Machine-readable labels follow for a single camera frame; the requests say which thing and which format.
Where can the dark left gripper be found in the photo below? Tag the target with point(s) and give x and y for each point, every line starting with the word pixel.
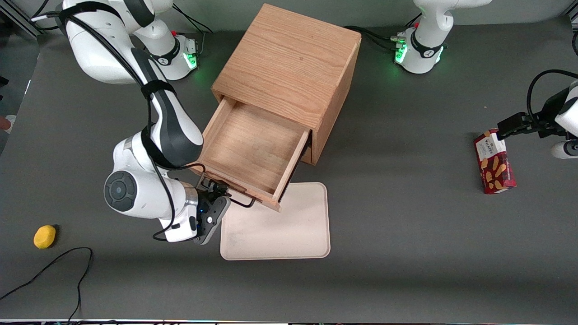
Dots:
pixel 549 109

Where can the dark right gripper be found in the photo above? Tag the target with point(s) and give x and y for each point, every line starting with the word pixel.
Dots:
pixel 204 186

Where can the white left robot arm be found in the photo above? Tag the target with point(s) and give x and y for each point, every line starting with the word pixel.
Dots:
pixel 424 50

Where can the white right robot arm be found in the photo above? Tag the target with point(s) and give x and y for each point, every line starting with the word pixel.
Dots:
pixel 140 194

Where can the oak wooden drawer cabinet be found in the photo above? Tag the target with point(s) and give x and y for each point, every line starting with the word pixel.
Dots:
pixel 289 58

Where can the red shortbread cookie box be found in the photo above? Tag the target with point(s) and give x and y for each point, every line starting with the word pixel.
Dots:
pixel 495 164

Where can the cream plastic tray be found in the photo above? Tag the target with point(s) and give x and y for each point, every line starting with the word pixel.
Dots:
pixel 293 234

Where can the yellow lemon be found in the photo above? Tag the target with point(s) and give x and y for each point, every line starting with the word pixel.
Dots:
pixel 44 237

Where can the aluminium frame rail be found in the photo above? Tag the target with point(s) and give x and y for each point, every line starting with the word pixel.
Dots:
pixel 20 20

